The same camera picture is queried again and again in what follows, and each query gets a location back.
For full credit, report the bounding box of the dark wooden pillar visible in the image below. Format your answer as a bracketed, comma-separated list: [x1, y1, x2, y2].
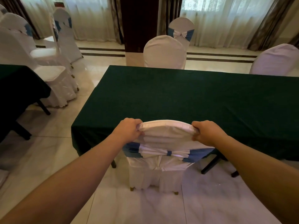
[120, 0, 160, 67]

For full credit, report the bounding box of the person's left forearm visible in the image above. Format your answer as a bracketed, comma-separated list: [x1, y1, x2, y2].
[0, 133, 128, 224]

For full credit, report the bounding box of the brown drape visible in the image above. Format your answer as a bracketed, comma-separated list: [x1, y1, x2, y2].
[109, 0, 125, 44]
[247, 0, 297, 51]
[157, 0, 183, 36]
[0, 0, 40, 40]

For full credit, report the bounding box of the table with green cloth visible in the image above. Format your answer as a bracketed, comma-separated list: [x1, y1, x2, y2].
[71, 65, 299, 178]

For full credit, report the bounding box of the person's left hand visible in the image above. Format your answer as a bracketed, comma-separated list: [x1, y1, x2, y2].
[112, 118, 143, 145]

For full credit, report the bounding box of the table with dark cloth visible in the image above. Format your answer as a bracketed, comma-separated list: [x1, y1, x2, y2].
[0, 64, 51, 141]

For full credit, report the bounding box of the plain white covered chair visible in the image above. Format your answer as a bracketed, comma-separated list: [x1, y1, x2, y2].
[143, 35, 187, 70]
[249, 43, 299, 77]
[0, 27, 79, 108]

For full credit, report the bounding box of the sheer white curtain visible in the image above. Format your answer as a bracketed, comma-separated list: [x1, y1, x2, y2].
[19, 0, 117, 43]
[180, 0, 276, 50]

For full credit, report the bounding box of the person's right forearm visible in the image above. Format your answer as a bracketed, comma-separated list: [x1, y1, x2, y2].
[213, 135, 299, 224]

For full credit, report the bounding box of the blue sash with white bow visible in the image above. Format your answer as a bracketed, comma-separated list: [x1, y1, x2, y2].
[123, 142, 215, 163]
[167, 27, 195, 42]

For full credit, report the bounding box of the person's right hand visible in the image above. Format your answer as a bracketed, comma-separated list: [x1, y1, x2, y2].
[191, 120, 228, 147]

